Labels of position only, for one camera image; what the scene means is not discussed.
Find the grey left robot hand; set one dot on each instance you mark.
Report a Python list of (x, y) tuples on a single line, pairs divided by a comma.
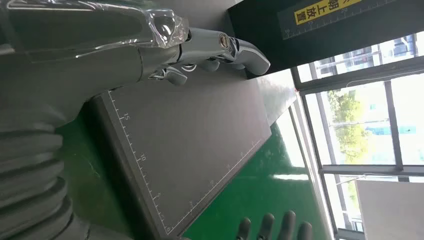
[(82, 49)]

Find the green conveyor belt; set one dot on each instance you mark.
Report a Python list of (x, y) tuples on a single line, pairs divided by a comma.
[(265, 198)]

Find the black machine column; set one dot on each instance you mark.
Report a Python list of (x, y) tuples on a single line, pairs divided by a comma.
[(331, 49)]

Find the white panel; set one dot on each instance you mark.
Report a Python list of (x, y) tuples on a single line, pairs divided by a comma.
[(391, 212)]

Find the dark green table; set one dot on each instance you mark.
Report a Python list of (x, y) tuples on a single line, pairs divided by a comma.
[(89, 172)]

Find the black scale platform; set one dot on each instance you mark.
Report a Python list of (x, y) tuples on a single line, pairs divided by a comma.
[(198, 132)]

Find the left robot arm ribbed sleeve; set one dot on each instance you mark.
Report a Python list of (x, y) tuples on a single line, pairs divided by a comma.
[(30, 172)]

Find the yellow warning label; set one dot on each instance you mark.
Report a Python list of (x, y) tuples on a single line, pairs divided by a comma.
[(323, 10)]

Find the aluminium conveyor frame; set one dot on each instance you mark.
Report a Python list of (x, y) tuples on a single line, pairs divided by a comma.
[(306, 145)]

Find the dark window frame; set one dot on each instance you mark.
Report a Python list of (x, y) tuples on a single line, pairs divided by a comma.
[(394, 132)]

